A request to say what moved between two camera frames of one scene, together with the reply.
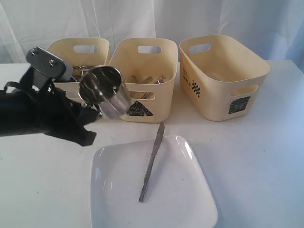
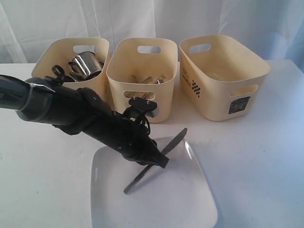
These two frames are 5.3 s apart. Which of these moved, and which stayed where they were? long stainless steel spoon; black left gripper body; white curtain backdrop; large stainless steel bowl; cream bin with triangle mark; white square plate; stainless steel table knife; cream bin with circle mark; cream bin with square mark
Moved: black left gripper body; stainless steel table knife; large stainless steel bowl
Stayed: white curtain backdrop; cream bin with square mark; cream bin with circle mark; long stainless steel spoon; white square plate; cream bin with triangle mark
